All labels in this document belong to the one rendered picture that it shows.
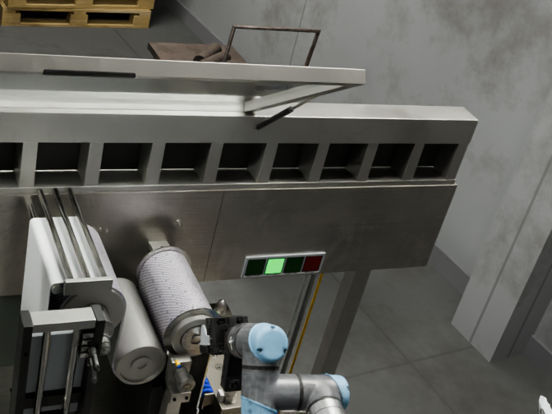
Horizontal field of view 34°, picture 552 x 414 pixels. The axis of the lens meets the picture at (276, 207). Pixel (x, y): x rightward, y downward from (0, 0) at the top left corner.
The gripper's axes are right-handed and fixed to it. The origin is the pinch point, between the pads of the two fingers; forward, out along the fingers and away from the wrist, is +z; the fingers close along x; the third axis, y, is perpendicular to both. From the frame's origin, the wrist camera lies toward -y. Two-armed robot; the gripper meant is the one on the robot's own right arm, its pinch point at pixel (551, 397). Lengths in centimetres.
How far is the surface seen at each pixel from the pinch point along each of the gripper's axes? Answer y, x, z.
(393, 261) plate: 3, -28, 60
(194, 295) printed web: -20, -89, 12
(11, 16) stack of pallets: 86, -214, 464
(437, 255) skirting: 123, 50, 237
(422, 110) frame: -46, -27, 64
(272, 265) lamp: -4, -67, 46
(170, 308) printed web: -18, -95, 9
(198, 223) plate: -23, -88, 39
